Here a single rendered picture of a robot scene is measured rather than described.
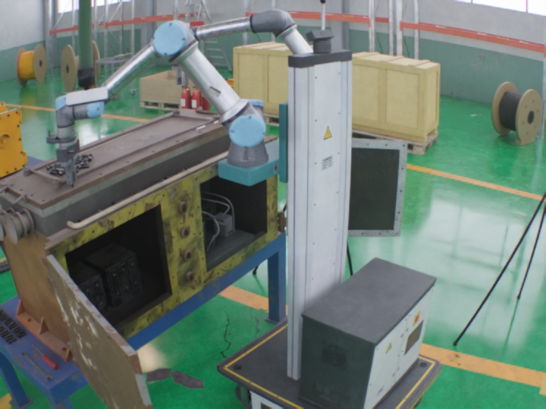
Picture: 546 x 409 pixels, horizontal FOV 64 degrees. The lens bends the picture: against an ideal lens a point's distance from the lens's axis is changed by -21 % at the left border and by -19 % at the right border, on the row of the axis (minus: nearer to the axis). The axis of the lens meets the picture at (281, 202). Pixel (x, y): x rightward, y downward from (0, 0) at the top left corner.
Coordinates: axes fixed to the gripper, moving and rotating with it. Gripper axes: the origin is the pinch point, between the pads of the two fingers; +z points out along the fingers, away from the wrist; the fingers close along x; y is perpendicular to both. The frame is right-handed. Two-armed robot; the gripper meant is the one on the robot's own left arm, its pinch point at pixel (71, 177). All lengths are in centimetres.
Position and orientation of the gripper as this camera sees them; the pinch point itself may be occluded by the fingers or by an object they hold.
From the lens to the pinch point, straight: 194.0
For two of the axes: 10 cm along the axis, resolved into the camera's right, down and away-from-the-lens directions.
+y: 10.0, 0.2, -0.5
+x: 0.5, -4.0, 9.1
